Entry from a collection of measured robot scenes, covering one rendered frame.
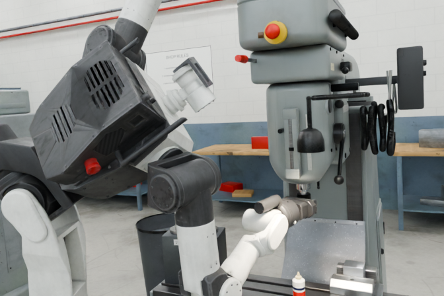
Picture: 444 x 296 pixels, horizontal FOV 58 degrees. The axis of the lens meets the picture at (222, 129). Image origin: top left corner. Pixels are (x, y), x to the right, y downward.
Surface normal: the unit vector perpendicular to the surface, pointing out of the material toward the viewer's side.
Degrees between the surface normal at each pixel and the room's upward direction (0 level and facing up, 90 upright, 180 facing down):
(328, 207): 90
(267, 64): 90
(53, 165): 74
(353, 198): 90
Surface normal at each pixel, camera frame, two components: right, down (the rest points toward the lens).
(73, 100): -0.54, -0.16
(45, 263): -0.09, 0.50
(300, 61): -0.41, 0.10
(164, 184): -0.61, 0.16
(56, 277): -0.05, 0.09
